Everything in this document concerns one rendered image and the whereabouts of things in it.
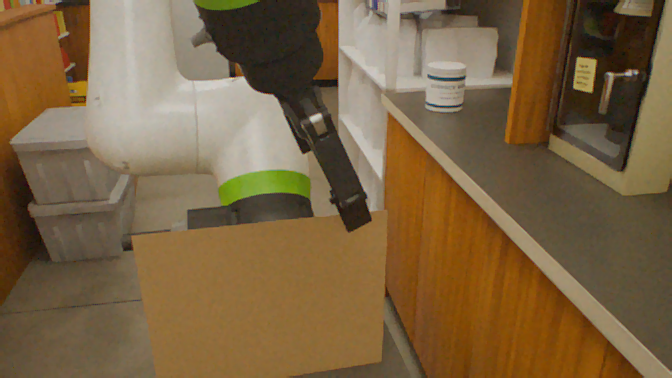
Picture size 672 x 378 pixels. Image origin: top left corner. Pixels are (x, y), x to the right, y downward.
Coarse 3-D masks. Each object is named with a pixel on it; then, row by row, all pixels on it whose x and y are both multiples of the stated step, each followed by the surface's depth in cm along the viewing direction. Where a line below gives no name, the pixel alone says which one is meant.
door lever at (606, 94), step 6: (624, 72) 113; (630, 72) 112; (606, 78) 112; (612, 78) 112; (618, 78) 113; (624, 78) 113; (630, 78) 112; (606, 84) 113; (612, 84) 113; (606, 90) 113; (612, 90) 113; (606, 96) 114; (600, 102) 115; (606, 102) 114; (600, 108) 115; (606, 108) 115; (600, 114) 116; (606, 114) 116
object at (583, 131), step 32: (576, 0) 129; (608, 0) 118; (640, 0) 108; (576, 32) 130; (608, 32) 119; (640, 32) 109; (608, 64) 119; (640, 64) 110; (576, 96) 132; (640, 96) 111; (576, 128) 133; (608, 128) 121; (608, 160) 122
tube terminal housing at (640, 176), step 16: (656, 48) 107; (656, 64) 108; (656, 80) 109; (656, 96) 111; (640, 112) 112; (656, 112) 112; (640, 128) 113; (656, 128) 114; (560, 144) 142; (640, 144) 115; (656, 144) 115; (576, 160) 136; (592, 160) 129; (640, 160) 116; (656, 160) 117; (592, 176) 130; (608, 176) 124; (624, 176) 119; (640, 176) 118; (656, 176) 119; (624, 192) 119; (640, 192) 120; (656, 192) 121
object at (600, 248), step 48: (384, 96) 201; (480, 96) 201; (432, 144) 153; (480, 144) 151; (528, 144) 151; (480, 192) 123; (528, 192) 121; (576, 192) 121; (528, 240) 103; (576, 240) 101; (624, 240) 101; (576, 288) 89; (624, 288) 87; (624, 336) 78
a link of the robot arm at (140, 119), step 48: (96, 0) 65; (144, 0) 65; (96, 48) 66; (144, 48) 66; (96, 96) 66; (144, 96) 66; (192, 96) 69; (96, 144) 67; (144, 144) 67; (192, 144) 69
